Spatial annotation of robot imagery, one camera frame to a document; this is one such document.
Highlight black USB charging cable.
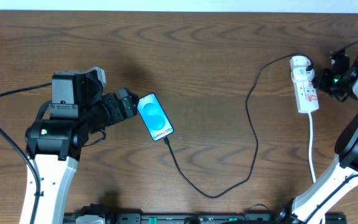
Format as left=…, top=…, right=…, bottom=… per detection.
left=162, top=52, right=314, bottom=199

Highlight white power strip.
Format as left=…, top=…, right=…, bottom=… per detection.
left=290, top=55, right=319, bottom=114

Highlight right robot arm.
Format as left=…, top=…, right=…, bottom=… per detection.
left=275, top=49, right=358, bottom=223

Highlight blue Galaxy smartphone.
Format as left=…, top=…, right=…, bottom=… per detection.
left=137, top=93, right=174, bottom=141

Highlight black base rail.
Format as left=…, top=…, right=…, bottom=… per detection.
left=63, top=203, right=347, bottom=224

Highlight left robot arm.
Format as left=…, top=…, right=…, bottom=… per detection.
left=20, top=67, right=139, bottom=223

